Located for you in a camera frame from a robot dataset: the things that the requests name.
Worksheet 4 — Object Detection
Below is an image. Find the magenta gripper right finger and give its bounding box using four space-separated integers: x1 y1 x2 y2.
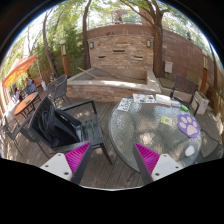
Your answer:
133 143 182 185

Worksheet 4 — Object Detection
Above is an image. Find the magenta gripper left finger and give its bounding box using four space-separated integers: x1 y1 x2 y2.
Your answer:
41 142 92 185

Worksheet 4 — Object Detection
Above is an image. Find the white computer mouse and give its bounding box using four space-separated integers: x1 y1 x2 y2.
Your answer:
185 145 195 157

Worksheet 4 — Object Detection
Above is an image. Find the black patio chair near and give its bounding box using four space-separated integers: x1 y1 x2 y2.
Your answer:
27 97 112 163

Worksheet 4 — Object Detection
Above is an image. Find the round glass patio table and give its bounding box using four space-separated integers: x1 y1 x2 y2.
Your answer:
109 98 202 172

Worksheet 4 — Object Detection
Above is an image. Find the purple paw print mousepad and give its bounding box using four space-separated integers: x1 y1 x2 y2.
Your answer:
178 114 199 138

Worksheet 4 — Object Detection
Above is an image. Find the black metal chair left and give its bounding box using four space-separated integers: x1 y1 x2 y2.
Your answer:
2 118 20 149

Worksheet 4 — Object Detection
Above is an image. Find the green marker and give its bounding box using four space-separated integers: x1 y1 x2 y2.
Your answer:
181 105 189 112

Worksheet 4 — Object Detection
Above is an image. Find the black and white booklet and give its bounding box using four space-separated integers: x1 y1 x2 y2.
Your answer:
118 98 132 111

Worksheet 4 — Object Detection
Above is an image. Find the white book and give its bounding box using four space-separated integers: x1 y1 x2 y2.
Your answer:
156 94 171 106

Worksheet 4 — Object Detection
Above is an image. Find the colourful open magazine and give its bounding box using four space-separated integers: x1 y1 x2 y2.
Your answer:
133 94 155 103

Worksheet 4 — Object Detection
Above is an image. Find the round orange table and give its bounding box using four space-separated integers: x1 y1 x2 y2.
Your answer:
14 92 40 118

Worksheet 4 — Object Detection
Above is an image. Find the grey mesh patio chair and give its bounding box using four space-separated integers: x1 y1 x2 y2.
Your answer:
47 75 67 103

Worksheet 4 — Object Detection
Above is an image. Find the white planter box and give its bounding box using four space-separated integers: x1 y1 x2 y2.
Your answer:
192 91 209 115

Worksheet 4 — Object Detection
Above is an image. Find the grey utility box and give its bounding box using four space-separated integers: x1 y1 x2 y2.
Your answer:
165 61 173 73

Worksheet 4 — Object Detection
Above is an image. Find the orange patio umbrella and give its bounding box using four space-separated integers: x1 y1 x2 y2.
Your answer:
2 55 37 88

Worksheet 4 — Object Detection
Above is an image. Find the black cable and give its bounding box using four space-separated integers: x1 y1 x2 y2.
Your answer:
198 128 224 159

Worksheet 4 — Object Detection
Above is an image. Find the stone brick fountain wall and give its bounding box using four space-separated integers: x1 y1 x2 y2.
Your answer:
68 24 161 102

